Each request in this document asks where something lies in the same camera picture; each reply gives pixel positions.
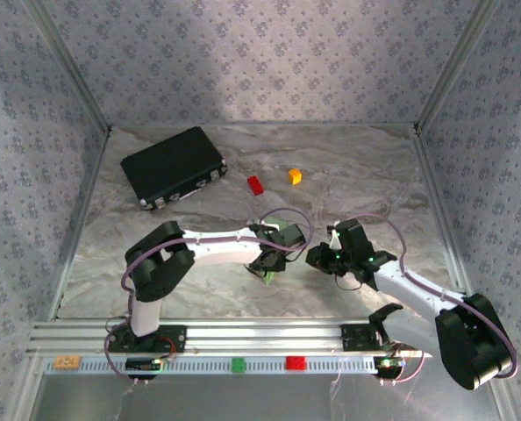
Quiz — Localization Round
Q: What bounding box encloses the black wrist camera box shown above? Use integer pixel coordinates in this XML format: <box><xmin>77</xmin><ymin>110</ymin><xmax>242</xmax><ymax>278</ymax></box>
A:
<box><xmin>336</xmin><ymin>218</ymin><xmax>372</xmax><ymax>256</ymax></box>
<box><xmin>277</xmin><ymin>223</ymin><xmax>307</xmax><ymax>251</ymax></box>

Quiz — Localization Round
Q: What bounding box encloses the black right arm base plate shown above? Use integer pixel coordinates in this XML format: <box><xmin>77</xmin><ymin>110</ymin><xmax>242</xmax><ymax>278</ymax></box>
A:
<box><xmin>339</xmin><ymin>323</ymin><xmax>422</xmax><ymax>352</ymax></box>

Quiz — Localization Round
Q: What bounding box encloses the black controller board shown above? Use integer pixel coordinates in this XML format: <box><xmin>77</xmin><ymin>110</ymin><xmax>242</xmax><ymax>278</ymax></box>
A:
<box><xmin>125</xmin><ymin>357</ymin><xmax>163</xmax><ymax>373</ymax></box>
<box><xmin>373</xmin><ymin>356</ymin><xmax>406</xmax><ymax>374</ymax></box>

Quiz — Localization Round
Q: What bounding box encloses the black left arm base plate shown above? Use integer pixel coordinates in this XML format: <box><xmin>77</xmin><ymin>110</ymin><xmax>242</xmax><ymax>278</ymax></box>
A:
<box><xmin>106</xmin><ymin>324</ymin><xmax>188</xmax><ymax>354</ymax></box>

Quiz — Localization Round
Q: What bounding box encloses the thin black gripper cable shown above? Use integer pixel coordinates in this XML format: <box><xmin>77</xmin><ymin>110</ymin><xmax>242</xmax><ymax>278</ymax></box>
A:
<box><xmin>334</xmin><ymin>271</ymin><xmax>363</xmax><ymax>292</ymax></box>

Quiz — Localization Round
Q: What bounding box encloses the white slotted cable duct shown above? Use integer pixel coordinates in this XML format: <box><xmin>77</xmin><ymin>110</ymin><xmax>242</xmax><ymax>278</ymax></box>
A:
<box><xmin>43</xmin><ymin>355</ymin><xmax>375</xmax><ymax>375</ymax></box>

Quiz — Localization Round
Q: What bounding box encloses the aluminium mounting rail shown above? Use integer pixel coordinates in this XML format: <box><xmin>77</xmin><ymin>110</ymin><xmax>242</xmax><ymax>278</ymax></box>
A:
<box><xmin>25</xmin><ymin>319</ymin><xmax>505</xmax><ymax>357</ymax></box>

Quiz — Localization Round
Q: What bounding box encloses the black right controller board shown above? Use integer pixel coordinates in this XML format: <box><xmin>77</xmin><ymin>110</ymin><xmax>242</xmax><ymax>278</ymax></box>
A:
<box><xmin>373</xmin><ymin>356</ymin><xmax>406</xmax><ymax>374</ymax></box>

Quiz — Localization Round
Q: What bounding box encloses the black hard case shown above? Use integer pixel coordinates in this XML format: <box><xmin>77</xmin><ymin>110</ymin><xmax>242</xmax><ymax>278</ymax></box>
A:
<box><xmin>119</xmin><ymin>125</ymin><xmax>229</xmax><ymax>211</ymax></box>

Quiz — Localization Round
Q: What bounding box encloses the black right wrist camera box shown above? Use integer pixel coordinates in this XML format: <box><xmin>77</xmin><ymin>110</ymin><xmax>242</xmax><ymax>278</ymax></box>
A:
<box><xmin>336</xmin><ymin>218</ymin><xmax>372</xmax><ymax>256</ymax></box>

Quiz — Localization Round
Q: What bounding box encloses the black left controller board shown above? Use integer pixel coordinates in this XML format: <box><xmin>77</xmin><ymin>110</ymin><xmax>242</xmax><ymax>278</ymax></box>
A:
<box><xmin>125</xmin><ymin>357</ymin><xmax>163</xmax><ymax>373</ymax></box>

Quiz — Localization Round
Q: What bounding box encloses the thin red wire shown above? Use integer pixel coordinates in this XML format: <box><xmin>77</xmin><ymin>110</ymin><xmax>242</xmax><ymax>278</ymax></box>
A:
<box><xmin>157</xmin><ymin>335</ymin><xmax>179</xmax><ymax>359</ymax></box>

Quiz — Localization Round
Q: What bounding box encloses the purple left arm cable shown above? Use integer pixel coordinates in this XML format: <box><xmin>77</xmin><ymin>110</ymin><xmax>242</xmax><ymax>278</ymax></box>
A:
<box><xmin>103</xmin><ymin>207</ymin><xmax>313</xmax><ymax>388</ymax></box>

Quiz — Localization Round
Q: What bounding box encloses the aluminium table edge rail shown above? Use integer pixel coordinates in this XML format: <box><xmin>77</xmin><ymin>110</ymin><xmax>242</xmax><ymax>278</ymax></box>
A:
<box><xmin>411</xmin><ymin>125</ymin><xmax>481</xmax><ymax>321</ymax></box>
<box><xmin>49</xmin><ymin>125</ymin><xmax>113</xmax><ymax>321</ymax></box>

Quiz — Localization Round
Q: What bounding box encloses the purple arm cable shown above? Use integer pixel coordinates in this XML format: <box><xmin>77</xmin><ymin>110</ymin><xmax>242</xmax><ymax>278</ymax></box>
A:
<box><xmin>103</xmin><ymin>207</ymin><xmax>313</xmax><ymax>388</ymax></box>
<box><xmin>341</xmin><ymin>212</ymin><xmax>520</xmax><ymax>387</ymax></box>

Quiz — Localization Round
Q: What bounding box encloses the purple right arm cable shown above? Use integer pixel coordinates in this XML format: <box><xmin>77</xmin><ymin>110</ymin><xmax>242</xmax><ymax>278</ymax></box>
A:
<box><xmin>341</xmin><ymin>212</ymin><xmax>520</xmax><ymax>387</ymax></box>

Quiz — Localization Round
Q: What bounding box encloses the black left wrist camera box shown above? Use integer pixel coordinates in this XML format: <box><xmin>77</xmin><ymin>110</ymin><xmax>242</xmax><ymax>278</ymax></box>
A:
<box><xmin>277</xmin><ymin>223</ymin><xmax>307</xmax><ymax>251</ymax></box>

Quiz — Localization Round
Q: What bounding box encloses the aluminium frame post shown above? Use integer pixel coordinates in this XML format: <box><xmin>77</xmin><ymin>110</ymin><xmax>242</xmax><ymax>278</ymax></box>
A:
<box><xmin>413</xmin><ymin>0</ymin><xmax>503</xmax><ymax>132</ymax></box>
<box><xmin>25</xmin><ymin>0</ymin><xmax>113</xmax><ymax>132</ymax></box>

